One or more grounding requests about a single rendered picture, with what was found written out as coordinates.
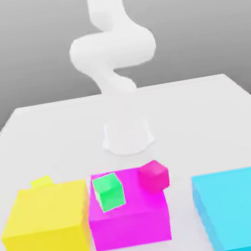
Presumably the large magenta box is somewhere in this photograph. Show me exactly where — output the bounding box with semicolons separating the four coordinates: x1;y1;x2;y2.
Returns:
81;163;174;251

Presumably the small green cube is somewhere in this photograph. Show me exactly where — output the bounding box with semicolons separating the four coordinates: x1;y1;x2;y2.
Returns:
91;171;128;214

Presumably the small pink cube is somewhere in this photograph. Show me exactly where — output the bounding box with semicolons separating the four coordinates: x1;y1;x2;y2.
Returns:
135;157;172;194

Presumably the large cyan box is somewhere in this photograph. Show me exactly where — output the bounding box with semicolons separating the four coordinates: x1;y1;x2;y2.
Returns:
189;166;251;251

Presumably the large yellow box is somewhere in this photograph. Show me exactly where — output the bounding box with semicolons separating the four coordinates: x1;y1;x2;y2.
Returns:
0;178;98;251

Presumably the small yellow cube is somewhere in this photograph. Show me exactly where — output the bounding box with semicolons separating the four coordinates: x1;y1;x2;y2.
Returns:
30;173;55;190

